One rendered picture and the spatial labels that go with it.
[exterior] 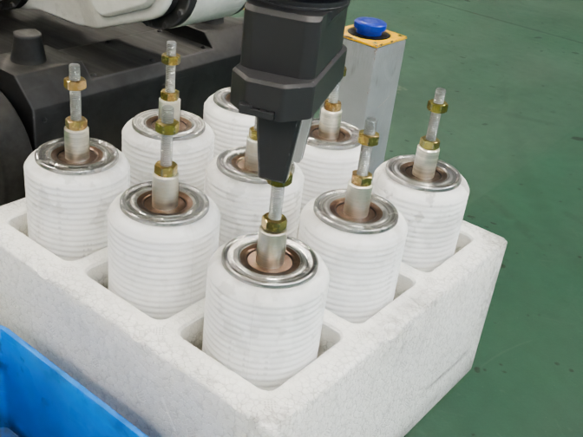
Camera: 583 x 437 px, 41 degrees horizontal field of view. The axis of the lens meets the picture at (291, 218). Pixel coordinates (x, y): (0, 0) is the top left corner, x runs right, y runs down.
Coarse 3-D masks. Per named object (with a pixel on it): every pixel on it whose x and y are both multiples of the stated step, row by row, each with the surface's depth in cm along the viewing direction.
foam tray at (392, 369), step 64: (0, 256) 72; (0, 320) 76; (64, 320) 68; (128, 320) 63; (192, 320) 64; (384, 320) 67; (448, 320) 76; (128, 384) 65; (192, 384) 59; (320, 384) 59; (384, 384) 69; (448, 384) 85
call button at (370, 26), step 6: (360, 18) 96; (366, 18) 96; (372, 18) 96; (354, 24) 95; (360, 24) 94; (366, 24) 94; (372, 24) 94; (378, 24) 94; (384, 24) 95; (360, 30) 95; (366, 30) 94; (372, 30) 94; (378, 30) 94; (384, 30) 95
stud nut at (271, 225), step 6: (264, 216) 58; (282, 216) 59; (264, 222) 58; (270, 222) 58; (276, 222) 58; (282, 222) 58; (264, 228) 58; (270, 228) 58; (276, 228) 58; (282, 228) 58
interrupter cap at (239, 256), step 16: (240, 240) 62; (256, 240) 62; (288, 240) 63; (224, 256) 60; (240, 256) 60; (288, 256) 61; (304, 256) 61; (240, 272) 58; (256, 272) 58; (272, 272) 59; (288, 272) 59; (304, 272) 59; (272, 288) 57; (288, 288) 57
